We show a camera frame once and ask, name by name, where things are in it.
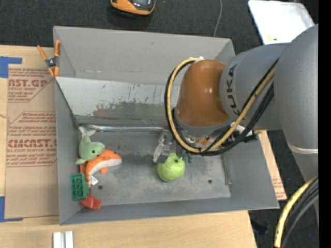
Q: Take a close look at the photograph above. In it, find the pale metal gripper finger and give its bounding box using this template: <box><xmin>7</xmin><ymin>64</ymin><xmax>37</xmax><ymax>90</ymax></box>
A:
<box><xmin>152</xmin><ymin>144</ymin><xmax>172</xmax><ymax>164</ymax></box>
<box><xmin>158</xmin><ymin>129</ymin><xmax>177</xmax><ymax>151</ymax></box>

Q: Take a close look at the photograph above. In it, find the green apple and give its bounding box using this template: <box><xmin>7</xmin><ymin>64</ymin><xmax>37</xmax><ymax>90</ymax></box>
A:
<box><xmin>156</xmin><ymin>153</ymin><xmax>187</xmax><ymax>183</ymax></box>

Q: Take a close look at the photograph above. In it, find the grey metal bin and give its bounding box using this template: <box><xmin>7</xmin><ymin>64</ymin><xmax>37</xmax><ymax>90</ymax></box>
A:
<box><xmin>53</xmin><ymin>26</ymin><xmax>280</xmax><ymax>226</ymax></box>

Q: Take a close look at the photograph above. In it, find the orange plush dolphin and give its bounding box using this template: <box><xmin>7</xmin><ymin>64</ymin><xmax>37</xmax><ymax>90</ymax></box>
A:
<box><xmin>79</xmin><ymin>149</ymin><xmax>123</xmax><ymax>210</ymax></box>

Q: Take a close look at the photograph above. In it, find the green plush dolphin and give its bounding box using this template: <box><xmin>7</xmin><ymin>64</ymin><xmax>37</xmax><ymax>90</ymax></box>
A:
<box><xmin>74</xmin><ymin>126</ymin><xmax>106</xmax><ymax>165</ymax></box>

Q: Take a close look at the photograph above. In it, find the green toy brick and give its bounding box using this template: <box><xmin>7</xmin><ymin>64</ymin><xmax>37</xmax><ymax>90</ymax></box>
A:
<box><xmin>70</xmin><ymin>173</ymin><xmax>91</xmax><ymax>202</ymax></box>

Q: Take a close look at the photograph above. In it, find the brown cardboard board red print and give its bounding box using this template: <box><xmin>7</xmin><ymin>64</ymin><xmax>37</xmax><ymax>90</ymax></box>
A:
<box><xmin>0</xmin><ymin>44</ymin><xmax>288</xmax><ymax>222</ymax></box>

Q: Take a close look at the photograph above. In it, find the black cylinder on white bracket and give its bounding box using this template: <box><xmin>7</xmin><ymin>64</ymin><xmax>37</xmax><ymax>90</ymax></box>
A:
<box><xmin>234</xmin><ymin>125</ymin><xmax>258</xmax><ymax>143</ymax></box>

